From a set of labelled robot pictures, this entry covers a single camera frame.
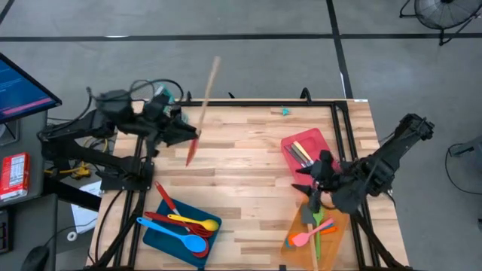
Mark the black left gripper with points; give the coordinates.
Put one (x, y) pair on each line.
(162, 128)

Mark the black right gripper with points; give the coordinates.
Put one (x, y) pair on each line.
(335, 175)

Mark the green kitchen utensil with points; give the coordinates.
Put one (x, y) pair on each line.
(319, 241)

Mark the red slotted spoon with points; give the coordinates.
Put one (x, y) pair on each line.
(165, 218)

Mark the yellow spoon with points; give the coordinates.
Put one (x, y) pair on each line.
(209, 224)

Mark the blue spoon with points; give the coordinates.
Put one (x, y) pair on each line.
(194, 242)

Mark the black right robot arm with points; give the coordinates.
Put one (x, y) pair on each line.
(391, 150)

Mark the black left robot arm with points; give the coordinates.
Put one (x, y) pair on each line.
(75, 150)

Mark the pink plastic bin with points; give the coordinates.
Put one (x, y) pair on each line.
(309, 137)

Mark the pink spoon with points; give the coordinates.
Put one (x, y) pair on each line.
(301, 239)

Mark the small teal object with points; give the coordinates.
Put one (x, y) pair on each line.
(285, 111)

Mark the orange plastic bin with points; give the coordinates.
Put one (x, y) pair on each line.
(335, 248)

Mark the teal blue plastic bin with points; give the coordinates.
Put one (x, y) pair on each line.
(165, 242)

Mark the white paper sheet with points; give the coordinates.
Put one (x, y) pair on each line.
(84, 216)

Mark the white tape roll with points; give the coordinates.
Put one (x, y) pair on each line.
(72, 236)

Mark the computer monitor with blue screen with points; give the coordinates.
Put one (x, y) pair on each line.
(19, 90)

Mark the red printed box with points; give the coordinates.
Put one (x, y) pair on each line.
(15, 177)

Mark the gray desk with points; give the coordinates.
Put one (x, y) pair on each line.
(34, 226)

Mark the black computer mouse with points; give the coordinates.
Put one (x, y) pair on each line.
(35, 259)

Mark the black keyboard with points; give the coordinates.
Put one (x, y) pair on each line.
(3, 233)

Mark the black floor fan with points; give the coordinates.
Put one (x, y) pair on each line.
(444, 13)

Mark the black aluminium rig frame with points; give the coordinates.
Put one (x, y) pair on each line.
(263, 102)

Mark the black table-level camera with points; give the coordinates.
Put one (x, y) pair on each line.
(282, 268)

